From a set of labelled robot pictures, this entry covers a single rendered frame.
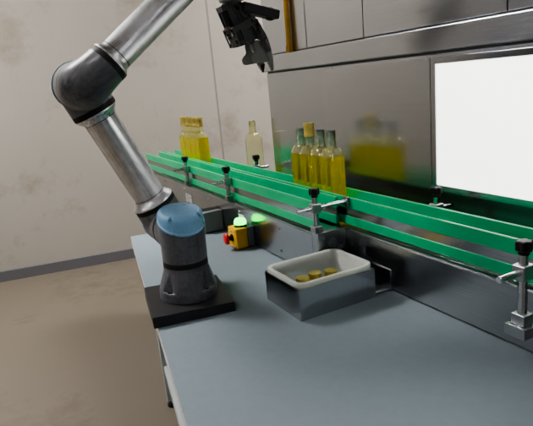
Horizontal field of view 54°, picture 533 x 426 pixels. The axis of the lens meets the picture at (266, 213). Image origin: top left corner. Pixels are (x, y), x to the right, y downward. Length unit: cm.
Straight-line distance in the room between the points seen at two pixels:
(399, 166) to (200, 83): 299
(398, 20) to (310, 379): 99
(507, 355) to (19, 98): 377
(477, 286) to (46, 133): 359
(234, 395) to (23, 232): 354
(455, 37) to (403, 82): 20
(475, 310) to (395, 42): 75
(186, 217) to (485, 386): 75
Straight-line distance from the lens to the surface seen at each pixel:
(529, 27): 127
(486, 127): 134
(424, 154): 148
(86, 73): 125
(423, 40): 147
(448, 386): 104
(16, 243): 446
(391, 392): 101
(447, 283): 125
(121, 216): 438
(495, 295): 117
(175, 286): 136
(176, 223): 131
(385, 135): 159
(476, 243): 119
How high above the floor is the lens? 130
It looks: 14 degrees down
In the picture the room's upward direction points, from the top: 5 degrees counter-clockwise
